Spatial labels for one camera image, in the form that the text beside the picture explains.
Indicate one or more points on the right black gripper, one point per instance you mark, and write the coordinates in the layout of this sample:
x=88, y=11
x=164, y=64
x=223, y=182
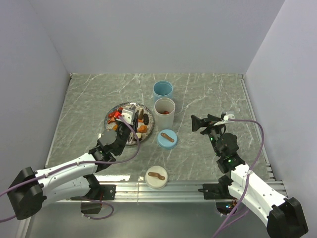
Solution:
x=197, y=123

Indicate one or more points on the white lid brown handle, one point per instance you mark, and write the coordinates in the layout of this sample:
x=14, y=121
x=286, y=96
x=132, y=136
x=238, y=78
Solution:
x=156, y=177

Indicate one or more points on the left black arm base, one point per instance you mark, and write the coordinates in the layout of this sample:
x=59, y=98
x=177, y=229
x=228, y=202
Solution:
x=96, y=199

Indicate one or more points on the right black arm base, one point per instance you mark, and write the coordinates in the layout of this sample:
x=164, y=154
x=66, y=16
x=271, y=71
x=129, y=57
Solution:
x=224, y=202

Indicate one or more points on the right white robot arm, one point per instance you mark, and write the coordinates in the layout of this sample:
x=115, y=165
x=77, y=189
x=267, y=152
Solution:
x=282, y=216

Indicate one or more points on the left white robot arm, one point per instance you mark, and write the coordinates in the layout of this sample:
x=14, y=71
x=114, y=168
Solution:
x=31, y=190

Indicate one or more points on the speckled grey plate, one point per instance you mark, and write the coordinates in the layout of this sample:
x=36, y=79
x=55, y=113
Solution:
x=140, y=109

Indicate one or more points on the white cylindrical container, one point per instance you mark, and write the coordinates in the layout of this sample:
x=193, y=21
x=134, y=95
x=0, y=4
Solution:
x=164, y=113

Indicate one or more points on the black oval toy food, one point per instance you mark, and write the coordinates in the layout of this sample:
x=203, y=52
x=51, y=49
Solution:
x=146, y=119

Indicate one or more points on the blue cylindrical container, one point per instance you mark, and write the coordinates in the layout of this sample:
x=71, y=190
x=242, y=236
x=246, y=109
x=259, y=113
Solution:
x=162, y=89

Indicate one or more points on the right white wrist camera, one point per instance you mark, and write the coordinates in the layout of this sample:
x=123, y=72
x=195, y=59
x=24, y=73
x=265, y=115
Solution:
x=226, y=117

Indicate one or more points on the blue lid brown handle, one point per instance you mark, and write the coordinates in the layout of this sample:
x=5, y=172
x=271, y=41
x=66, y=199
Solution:
x=167, y=139

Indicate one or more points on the aluminium front rail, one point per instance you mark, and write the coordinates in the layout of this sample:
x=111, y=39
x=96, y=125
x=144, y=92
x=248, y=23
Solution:
x=174, y=191

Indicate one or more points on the aluminium rail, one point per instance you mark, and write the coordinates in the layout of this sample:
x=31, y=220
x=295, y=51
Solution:
x=174, y=191
x=268, y=167

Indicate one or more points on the aluminium right side rail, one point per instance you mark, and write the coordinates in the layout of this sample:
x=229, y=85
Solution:
x=268, y=167

